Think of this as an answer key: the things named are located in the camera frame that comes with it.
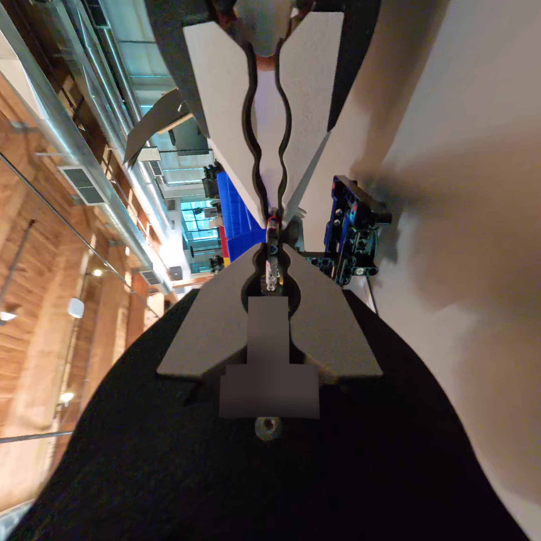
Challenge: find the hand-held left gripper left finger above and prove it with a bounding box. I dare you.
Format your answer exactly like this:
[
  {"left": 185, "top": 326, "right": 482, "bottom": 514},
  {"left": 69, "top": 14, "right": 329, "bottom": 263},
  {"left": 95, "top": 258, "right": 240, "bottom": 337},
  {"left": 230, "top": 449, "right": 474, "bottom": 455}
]
[{"left": 156, "top": 244, "right": 268, "bottom": 380}]

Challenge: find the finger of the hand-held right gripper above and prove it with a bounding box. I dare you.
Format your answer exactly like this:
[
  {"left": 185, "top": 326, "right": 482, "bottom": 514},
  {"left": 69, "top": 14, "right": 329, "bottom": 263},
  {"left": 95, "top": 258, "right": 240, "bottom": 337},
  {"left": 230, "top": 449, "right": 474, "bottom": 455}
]
[
  {"left": 276, "top": 11, "right": 345, "bottom": 221},
  {"left": 183, "top": 21, "right": 272, "bottom": 221}
]

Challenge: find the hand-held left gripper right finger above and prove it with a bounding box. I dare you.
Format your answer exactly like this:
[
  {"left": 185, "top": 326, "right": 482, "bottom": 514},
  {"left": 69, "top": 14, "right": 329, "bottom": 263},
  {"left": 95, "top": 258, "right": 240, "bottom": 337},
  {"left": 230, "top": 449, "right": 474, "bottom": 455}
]
[{"left": 282, "top": 246, "right": 384, "bottom": 380}]

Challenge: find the grey red brick truck model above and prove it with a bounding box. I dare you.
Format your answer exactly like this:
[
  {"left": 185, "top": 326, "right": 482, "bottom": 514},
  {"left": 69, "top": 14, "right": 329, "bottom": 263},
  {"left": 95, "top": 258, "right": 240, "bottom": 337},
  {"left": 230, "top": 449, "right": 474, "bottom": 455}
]
[{"left": 259, "top": 174, "right": 393, "bottom": 297}]

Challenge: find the light grey desk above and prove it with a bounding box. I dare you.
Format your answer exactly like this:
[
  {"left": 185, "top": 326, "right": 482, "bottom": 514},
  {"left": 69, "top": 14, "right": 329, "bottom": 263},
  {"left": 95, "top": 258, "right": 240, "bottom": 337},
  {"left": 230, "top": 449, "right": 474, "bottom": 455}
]
[{"left": 254, "top": 0, "right": 541, "bottom": 541}]

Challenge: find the wooden display board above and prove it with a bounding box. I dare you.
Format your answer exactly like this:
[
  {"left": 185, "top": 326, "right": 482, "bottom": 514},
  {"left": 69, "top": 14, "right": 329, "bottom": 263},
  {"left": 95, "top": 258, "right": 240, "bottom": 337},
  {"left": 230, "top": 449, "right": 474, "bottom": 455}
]
[{"left": 122, "top": 88, "right": 192, "bottom": 166}]

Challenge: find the blue storage bin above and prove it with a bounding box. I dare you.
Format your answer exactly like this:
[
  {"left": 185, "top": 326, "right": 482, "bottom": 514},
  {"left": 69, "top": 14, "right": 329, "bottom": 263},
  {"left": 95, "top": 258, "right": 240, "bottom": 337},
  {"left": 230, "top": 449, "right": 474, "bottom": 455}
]
[{"left": 216, "top": 170, "right": 268, "bottom": 263}]

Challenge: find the white vent grille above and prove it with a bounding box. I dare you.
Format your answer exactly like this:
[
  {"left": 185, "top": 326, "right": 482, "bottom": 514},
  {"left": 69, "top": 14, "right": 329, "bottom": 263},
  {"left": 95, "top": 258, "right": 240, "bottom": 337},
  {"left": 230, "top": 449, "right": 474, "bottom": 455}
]
[{"left": 58, "top": 165, "right": 107, "bottom": 206}]

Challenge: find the silver ventilation duct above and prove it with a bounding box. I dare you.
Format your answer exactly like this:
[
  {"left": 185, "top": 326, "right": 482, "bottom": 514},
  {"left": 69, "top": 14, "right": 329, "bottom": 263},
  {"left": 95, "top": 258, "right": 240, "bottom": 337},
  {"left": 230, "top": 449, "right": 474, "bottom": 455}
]
[{"left": 0, "top": 0, "right": 175, "bottom": 294}]

